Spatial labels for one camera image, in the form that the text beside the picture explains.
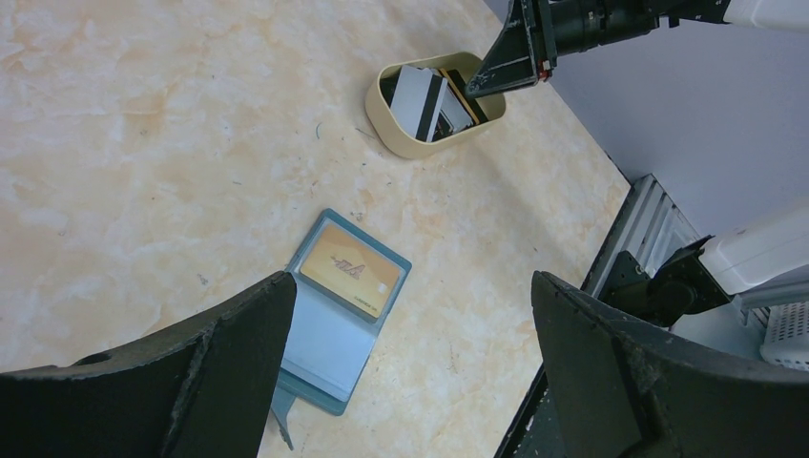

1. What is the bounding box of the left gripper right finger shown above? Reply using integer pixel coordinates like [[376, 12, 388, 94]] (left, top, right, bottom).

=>
[[531, 271, 808, 457]]

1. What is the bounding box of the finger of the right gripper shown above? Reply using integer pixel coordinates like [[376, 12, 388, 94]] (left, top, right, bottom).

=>
[[465, 0, 550, 98]]

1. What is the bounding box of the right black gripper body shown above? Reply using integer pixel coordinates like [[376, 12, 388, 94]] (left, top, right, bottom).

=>
[[533, 0, 727, 70]]

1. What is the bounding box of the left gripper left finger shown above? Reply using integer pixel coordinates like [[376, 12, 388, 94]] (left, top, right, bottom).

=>
[[1, 272, 297, 457]]

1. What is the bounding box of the cream oval card tray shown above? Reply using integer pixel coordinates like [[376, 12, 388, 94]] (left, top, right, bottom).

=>
[[364, 52, 507, 159]]

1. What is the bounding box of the white magnetic stripe card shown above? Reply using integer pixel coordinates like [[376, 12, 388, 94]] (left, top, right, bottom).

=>
[[389, 66, 447, 142]]

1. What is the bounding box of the blue card holder wallet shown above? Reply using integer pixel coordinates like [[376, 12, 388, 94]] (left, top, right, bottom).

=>
[[271, 209, 412, 446]]

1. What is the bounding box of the yellow credit card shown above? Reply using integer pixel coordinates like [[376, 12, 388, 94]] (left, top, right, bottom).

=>
[[300, 221, 404, 322]]

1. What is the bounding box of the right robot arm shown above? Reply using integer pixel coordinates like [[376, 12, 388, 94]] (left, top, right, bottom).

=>
[[467, 1, 808, 229]]

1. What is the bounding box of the credit cards stack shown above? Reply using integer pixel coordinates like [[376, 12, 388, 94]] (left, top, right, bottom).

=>
[[379, 65, 488, 142]]

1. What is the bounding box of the white perforated basket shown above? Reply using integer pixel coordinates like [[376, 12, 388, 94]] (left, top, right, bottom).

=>
[[760, 302, 809, 372]]

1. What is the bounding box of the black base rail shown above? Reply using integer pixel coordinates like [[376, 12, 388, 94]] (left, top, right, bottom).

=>
[[493, 174, 703, 458]]

